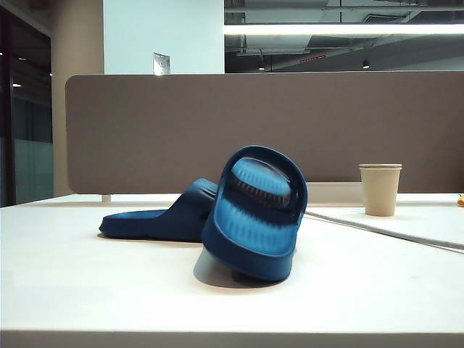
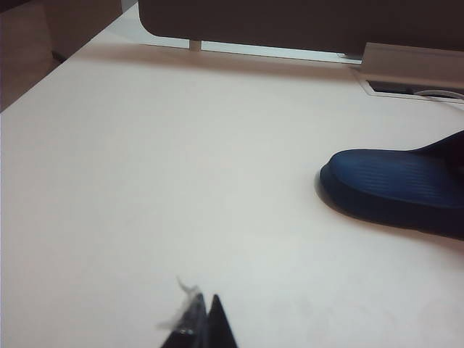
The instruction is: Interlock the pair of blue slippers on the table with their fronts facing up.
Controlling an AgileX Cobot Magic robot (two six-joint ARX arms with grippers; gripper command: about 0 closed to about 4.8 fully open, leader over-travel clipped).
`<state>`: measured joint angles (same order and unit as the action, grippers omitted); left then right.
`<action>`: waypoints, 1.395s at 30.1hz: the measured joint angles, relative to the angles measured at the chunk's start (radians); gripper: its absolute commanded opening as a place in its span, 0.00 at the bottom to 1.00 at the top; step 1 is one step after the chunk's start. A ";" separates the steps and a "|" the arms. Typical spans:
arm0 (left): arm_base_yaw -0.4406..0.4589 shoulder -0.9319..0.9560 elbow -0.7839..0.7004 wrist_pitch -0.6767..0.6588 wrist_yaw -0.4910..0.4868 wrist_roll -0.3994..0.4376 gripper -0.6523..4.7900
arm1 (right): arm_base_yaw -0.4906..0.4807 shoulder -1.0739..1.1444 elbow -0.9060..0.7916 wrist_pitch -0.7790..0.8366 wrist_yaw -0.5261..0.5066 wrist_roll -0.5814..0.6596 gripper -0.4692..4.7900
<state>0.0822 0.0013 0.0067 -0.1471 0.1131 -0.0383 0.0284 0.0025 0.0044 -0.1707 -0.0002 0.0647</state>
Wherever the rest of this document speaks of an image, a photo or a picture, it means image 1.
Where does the light grey table cable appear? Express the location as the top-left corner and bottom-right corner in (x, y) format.
(302, 211), (464, 252)

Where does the beige paper cup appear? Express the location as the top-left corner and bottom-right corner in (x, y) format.
(359, 162), (403, 218)

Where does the brown desk partition panel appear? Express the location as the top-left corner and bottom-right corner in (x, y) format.
(65, 71), (464, 196)

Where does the dark blue rubber slipper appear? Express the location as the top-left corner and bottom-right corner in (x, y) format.
(200, 144), (310, 282)
(98, 177), (220, 243)

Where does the white ceiling light strip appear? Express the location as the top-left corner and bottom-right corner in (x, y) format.
(223, 22), (464, 36)

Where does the silver metal wall plate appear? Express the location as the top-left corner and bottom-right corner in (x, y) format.
(152, 51), (172, 76)

